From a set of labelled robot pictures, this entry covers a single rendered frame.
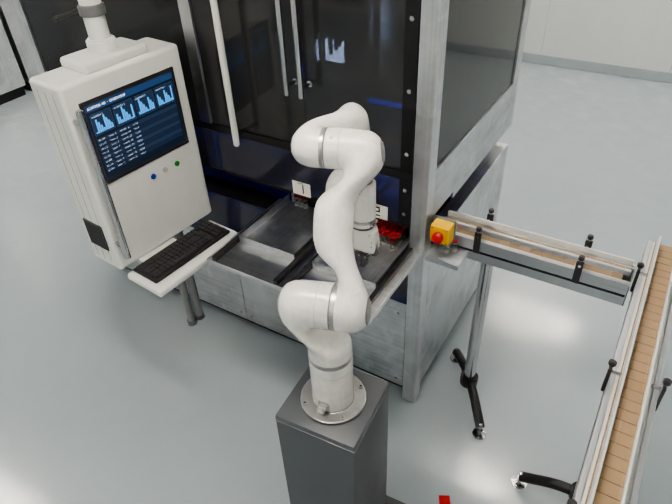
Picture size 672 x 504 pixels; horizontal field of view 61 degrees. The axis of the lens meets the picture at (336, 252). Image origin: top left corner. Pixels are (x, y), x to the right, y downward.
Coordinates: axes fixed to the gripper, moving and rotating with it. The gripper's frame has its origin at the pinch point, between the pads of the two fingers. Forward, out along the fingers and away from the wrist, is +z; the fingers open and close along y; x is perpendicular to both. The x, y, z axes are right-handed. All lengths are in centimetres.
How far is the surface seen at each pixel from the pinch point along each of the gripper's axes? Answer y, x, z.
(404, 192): -3.9, -23.0, -15.8
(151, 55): 88, -5, -57
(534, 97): 36, -394, 97
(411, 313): -9.2, -23.1, 40.7
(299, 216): 42.9, -22.8, 9.1
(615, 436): -88, 28, 4
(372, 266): 1.0, -8.3, 9.2
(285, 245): 36.6, -3.7, 9.2
